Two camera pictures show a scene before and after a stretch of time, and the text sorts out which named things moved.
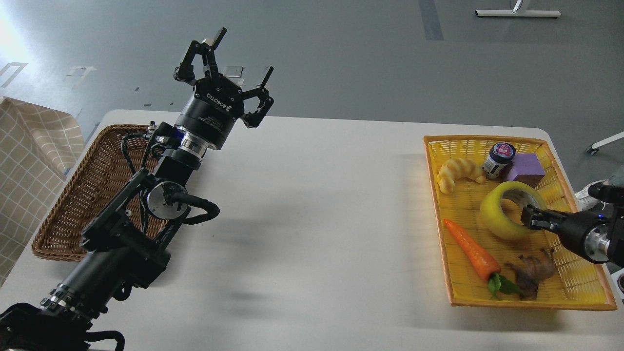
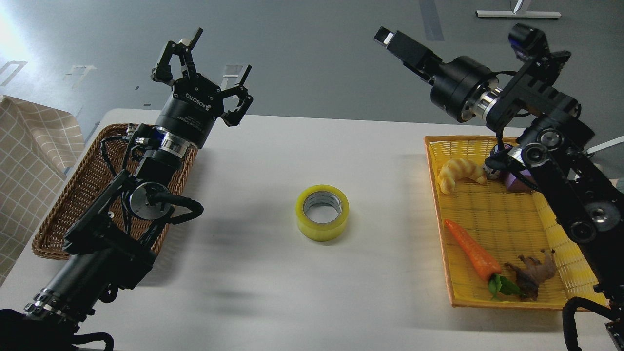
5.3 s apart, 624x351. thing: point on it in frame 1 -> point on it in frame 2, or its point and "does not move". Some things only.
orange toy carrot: (484, 265) does not move
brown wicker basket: (94, 183) does not move
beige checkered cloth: (39, 146) does not move
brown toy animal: (530, 271) does not move
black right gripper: (572, 226) -> (456, 81)
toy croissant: (455, 168) does not move
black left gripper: (218, 102) -> (190, 114)
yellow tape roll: (493, 217) -> (322, 213)
